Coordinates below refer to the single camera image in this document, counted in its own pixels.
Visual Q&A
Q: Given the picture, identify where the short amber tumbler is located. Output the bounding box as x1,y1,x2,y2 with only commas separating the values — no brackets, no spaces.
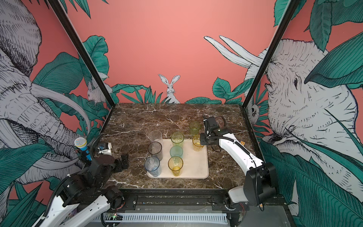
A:
192,135,204,151

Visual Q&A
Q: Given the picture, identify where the short green tumbler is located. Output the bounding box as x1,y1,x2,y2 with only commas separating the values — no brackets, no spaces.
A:
189,121,201,136

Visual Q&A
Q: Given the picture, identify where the pale blue tall tumbler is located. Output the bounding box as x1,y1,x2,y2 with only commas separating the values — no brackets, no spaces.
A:
144,156,161,177

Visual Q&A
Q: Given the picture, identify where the tall green tumbler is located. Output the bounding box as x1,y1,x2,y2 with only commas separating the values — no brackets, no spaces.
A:
171,131,184,147

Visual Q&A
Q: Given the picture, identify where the smoky grey tall tumbler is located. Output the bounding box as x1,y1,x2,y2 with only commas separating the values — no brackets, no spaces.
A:
147,141,163,161

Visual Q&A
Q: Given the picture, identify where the frosted teal textured tumbler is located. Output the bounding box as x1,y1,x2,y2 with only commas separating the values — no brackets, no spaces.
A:
170,146,183,158

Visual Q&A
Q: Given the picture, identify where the clear tall plastic tumbler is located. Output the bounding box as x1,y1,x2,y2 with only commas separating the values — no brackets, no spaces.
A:
148,130,163,144

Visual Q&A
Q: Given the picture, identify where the tall amber tumbler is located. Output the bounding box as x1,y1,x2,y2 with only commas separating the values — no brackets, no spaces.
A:
168,156,183,176

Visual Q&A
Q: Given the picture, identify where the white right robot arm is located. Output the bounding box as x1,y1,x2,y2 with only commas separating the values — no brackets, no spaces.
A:
200,133,278,206

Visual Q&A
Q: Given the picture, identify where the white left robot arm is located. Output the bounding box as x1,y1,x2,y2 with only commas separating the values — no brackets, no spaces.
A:
33,155,129,227

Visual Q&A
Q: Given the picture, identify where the white plastic tray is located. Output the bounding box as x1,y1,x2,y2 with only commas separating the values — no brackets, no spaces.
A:
157,139,209,179

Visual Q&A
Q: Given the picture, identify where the blue toy microphone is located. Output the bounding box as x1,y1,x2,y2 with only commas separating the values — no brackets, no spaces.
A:
74,137,92,161

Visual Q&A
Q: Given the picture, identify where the green lit circuit board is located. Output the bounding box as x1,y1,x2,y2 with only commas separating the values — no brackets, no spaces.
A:
104,213,123,221

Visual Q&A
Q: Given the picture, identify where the white ribbed vent strip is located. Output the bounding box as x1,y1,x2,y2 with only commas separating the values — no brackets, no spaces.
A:
103,213,228,224

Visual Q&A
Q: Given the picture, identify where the black corrugated right cable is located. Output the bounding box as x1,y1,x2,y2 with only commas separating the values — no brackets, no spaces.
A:
202,114,266,212

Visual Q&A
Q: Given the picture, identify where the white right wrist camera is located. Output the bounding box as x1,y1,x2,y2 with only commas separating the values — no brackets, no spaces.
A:
203,115,220,136

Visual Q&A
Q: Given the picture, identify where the black front mounting rail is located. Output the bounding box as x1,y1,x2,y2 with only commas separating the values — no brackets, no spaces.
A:
85,188,287,213

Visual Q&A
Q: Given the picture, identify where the black corner frame post right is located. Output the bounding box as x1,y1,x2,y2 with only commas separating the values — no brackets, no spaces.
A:
242,0,301,109

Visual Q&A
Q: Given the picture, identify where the black corner frame post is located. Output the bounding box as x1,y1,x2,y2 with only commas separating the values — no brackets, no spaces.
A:
242,0,301,109
46,0,115,108

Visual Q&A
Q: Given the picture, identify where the black corner frame post left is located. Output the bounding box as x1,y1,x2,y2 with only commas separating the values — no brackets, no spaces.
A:
46,0,115,108

